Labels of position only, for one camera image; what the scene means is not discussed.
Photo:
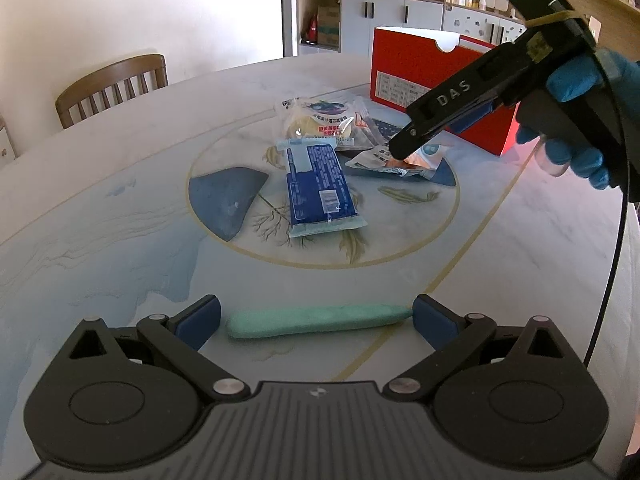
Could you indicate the white meat snack packet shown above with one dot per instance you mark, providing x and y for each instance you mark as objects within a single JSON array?
[{"x": 425, "y": 157}]

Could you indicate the brown wooden chair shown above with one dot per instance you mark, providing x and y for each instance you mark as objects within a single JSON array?
[{"x": 110, "y": 85}]

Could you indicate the red cardboard box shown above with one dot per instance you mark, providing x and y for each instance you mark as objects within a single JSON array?
[{"x": 400, "y": 60}]

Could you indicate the white drawer cabinet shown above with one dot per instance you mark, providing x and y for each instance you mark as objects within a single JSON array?
[{"x": 5, "y": 140}]

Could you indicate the dark door frame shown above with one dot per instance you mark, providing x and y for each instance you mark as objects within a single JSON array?
[{"x": 289, "y": 10}]

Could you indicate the blueberry bread packet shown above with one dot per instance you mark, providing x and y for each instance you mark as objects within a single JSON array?
[{"x": 320, "y": 120}]

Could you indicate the patterned marble desktop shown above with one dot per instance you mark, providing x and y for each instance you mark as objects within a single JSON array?
[{"x": 125, "y": 240}]

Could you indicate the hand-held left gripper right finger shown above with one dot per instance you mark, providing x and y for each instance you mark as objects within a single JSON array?
[{"x": 432, "y": 320}]

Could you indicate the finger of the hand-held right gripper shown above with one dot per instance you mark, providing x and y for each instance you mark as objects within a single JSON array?
[{"x": 415, "y": 137}]

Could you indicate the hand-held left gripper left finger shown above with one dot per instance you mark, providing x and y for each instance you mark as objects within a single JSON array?
[{"x": 200, "y": 317}]

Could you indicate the white sideboard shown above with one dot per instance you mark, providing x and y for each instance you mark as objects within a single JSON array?
[{"x": 390, "y": 15}]

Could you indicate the mint green long pouch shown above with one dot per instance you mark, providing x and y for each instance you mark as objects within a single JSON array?
[{"x": 315, "y": 321}]

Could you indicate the clear small snack packet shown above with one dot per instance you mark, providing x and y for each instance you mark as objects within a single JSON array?
[{"x": 375, "y": 132}]

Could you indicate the blue snack packet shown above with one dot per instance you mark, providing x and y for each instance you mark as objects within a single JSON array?
[{"x": 315, "y": 185}]

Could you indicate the brown cardboard box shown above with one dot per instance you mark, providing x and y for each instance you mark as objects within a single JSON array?
[{"x": 328, "y": 27}]

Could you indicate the person's right hand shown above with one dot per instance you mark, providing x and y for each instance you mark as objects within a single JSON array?
[{"x": 575, "y": 80}]

